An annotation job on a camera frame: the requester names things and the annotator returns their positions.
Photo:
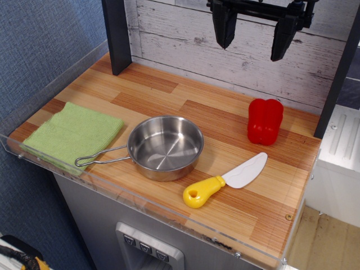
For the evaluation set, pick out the clear acrylic table guard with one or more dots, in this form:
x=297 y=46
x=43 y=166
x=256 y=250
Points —
x=256 y=220

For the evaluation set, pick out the red toy bell pepper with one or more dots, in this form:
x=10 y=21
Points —
x=265 y=118

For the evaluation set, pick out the white side cabinet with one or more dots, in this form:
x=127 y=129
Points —
x=333 y=188

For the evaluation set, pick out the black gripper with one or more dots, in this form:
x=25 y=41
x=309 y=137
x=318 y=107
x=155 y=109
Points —
x=297 y=14

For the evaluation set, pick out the dark left shelf post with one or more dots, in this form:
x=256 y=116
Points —
x=117 y=35

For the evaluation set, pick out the silver dispenser button panel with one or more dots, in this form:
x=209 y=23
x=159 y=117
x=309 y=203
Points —
x=142 y=251

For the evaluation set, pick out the small steel pan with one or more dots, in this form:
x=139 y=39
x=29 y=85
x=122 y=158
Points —
x=163 y=148

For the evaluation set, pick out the green cloth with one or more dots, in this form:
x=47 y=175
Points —
x=72 y=133

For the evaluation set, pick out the yellow black object at corner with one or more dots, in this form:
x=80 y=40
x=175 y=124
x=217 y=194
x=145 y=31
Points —
x=16 y=254

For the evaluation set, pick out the dark right shelf post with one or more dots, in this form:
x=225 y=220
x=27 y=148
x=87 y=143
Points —
x=339 y=78

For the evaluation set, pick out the dark shelf post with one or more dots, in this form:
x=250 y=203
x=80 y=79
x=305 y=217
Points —
x=117 y=35
x=339 y=78

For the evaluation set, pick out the grey toy fridge cabinet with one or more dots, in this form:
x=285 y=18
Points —
x=96 y=216

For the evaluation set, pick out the yellow handled toy knife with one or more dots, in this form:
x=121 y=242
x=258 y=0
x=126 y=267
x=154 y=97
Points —
x=197 y=194

